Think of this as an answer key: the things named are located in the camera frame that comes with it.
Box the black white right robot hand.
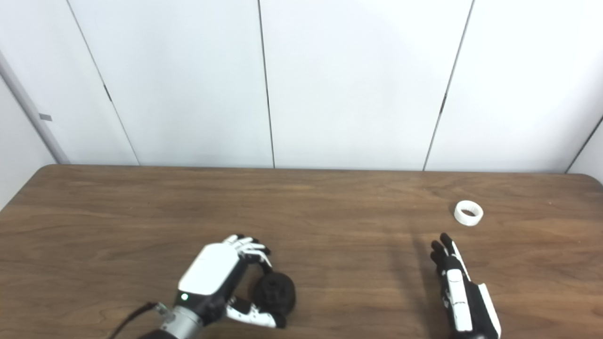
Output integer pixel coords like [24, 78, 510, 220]
[430, 233, 502, 339]

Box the white ring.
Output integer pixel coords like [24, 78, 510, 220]
[454, 200, 484, 226]

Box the round black part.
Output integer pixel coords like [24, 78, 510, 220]
[253, 272, 297, 317]

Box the grey wall corner post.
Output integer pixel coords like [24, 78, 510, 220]
[0, 49, 71, 164]

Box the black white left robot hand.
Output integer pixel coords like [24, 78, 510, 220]
[178, 234, 286, 329]

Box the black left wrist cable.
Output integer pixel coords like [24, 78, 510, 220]
[109, 302, 163, 339]

